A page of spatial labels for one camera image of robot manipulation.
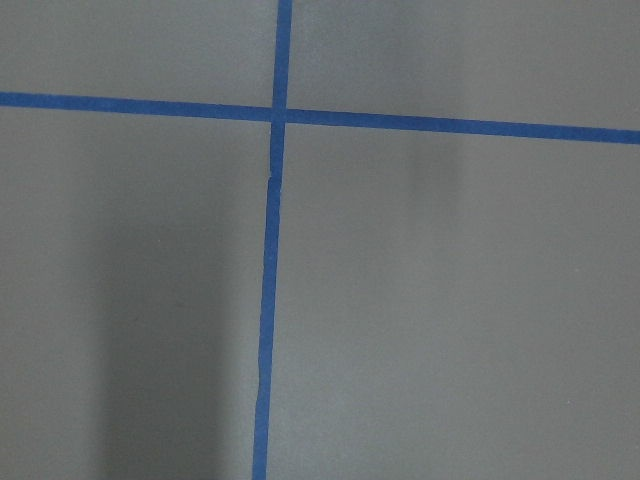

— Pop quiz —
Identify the brown paper table cover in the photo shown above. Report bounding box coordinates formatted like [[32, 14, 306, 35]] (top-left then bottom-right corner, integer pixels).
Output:
[[1, 1, 639, 479]]

